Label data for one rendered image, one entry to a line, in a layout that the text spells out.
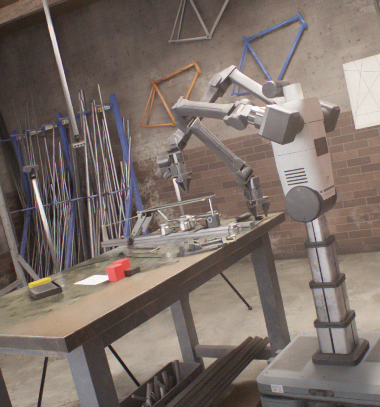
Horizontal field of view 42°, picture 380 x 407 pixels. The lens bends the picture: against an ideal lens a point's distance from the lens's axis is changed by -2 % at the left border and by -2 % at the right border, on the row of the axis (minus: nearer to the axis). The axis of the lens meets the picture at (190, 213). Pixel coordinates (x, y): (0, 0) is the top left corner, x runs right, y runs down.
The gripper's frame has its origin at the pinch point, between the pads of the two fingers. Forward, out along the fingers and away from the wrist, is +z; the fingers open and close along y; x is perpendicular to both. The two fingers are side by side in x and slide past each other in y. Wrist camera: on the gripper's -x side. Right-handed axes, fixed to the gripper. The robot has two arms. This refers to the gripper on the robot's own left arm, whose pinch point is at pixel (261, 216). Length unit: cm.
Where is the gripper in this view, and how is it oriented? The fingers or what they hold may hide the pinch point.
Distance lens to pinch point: 246.6
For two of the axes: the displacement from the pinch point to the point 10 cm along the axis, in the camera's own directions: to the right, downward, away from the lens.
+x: 2.5, 0.6, -9.7
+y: -9.4, 2.4, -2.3
